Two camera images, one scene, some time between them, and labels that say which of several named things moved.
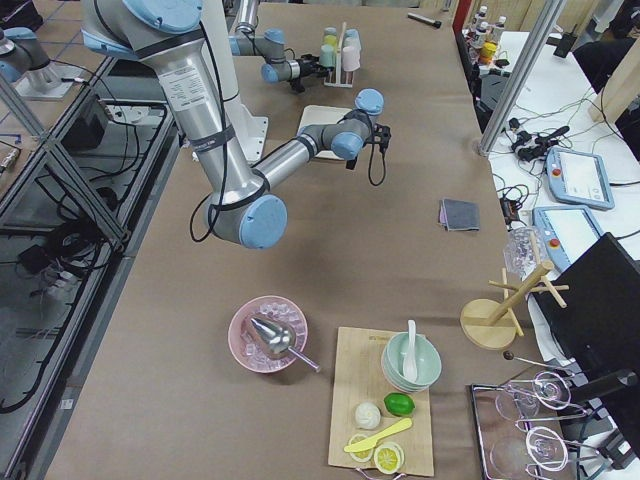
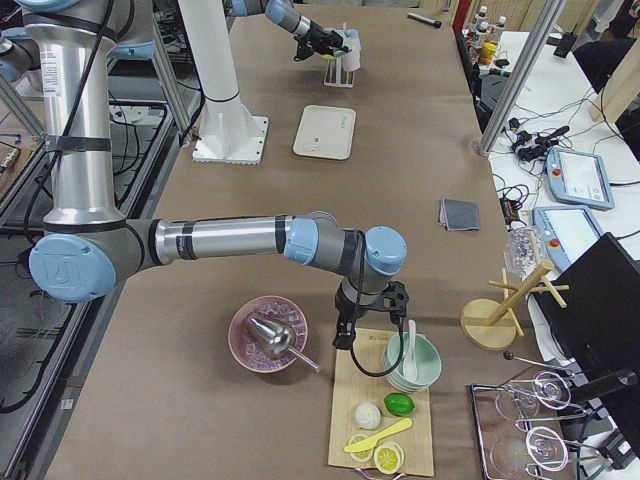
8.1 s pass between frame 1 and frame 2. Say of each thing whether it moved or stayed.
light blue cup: stayed
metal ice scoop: stayed
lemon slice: stayed
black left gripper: moved
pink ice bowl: stayed
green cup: moved
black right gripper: moved
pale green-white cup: stayed
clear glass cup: stayed
